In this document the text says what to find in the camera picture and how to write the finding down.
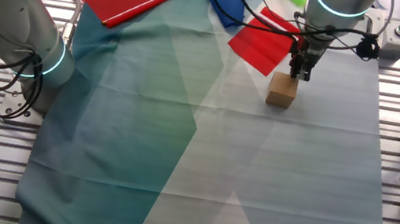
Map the black cable with coiled bundle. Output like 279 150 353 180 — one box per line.
288 10 392 64

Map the red flag with white pole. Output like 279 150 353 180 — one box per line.
224 1 306 82

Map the teal grey patterned tablecloth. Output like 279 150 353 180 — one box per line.
10 0 400 224

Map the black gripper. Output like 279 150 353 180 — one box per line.
286 37 321 84

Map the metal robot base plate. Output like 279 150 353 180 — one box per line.
0 78 50 126

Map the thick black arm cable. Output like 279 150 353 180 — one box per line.
201 0 307 42

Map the grey box with green button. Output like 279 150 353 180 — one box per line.
378 18 400 62

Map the blue flag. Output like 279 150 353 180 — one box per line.
198 0 248 31

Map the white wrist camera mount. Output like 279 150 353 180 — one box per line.
361 7 387 37

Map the wooden block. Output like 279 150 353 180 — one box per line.
264 69 301 110

